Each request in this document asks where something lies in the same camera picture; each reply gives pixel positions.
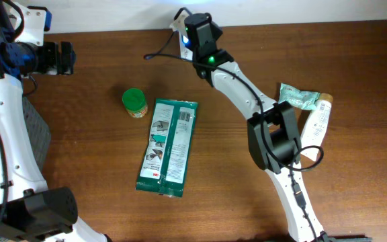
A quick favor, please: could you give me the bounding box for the green lid jar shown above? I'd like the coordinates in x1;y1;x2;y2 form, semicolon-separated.
122;88;148;118

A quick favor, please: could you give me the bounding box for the mint green snack packet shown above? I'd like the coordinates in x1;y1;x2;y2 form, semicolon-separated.
278;83;320;111

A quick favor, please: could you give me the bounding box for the green white wipes pack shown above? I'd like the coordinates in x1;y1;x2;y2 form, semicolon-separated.
135;99;198;198

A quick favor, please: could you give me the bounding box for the white tube package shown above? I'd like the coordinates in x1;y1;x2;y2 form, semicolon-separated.
300;93;333;148

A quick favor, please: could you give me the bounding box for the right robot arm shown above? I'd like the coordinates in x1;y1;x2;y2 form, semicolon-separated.
172;7;327;241

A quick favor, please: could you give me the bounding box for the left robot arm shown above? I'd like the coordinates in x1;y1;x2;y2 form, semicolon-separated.
0;1;108;241

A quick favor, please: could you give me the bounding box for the white barcode scanner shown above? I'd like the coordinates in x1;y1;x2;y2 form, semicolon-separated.
179;33;193;61

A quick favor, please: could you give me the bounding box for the grey plastic mesh basket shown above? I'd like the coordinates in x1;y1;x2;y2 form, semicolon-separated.
0;95;52;242

